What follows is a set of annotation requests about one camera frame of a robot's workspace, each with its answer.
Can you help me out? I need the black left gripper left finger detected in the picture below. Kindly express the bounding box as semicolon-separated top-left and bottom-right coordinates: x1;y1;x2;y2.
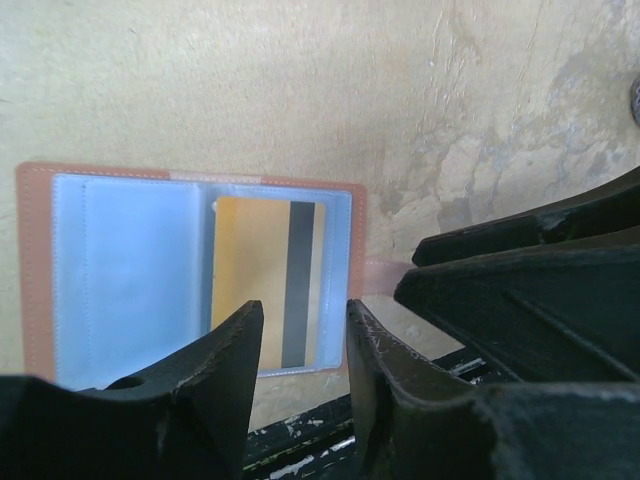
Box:
1;301;264;479

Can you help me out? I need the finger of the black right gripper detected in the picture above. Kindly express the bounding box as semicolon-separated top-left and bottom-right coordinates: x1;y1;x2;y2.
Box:
394;171;639;382

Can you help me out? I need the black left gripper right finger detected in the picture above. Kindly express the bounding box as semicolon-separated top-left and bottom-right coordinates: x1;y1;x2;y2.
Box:
346;300;639;479

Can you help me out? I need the brown leather card holder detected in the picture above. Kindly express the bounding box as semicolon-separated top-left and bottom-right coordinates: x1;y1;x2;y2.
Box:
16;162;407;390

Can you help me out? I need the gold card magnetic stripe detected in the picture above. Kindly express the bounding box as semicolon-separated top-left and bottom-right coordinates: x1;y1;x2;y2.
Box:
209;195;329;371

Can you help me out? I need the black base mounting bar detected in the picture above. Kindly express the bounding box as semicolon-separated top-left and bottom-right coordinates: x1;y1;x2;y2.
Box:
242;347;505;479

